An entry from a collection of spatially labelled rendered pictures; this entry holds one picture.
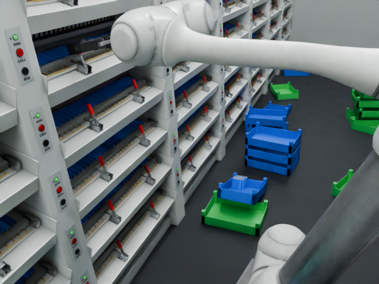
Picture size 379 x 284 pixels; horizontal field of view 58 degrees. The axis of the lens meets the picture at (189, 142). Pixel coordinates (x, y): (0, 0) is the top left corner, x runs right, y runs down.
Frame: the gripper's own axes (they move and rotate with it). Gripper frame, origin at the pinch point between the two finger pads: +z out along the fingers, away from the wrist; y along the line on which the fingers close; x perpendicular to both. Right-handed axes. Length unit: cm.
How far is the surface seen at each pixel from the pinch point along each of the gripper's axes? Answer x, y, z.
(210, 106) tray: -59, 111, 14
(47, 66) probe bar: -2.5, -9.6, 4.8
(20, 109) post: -9.0, -26.7, -0.7
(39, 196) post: -33.4, -27.4, 6.5
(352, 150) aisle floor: -114, 153, -63
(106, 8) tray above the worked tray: 8.5, 13.2, -3.4
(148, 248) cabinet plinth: -94, 19, 20
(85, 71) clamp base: -6.8, -1.0, 0.1
